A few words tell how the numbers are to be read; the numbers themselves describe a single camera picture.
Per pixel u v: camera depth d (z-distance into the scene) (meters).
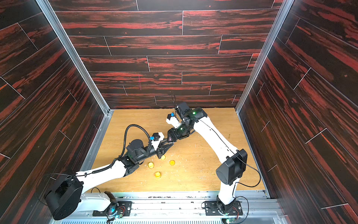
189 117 0.54
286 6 0.66
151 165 0.87
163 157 0.70
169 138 0.71
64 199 0.41
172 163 0.91
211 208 0.73
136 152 0.60
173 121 0.70
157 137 0.63
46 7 0.66
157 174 0.85
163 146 0.74
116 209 0.72
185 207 0.75
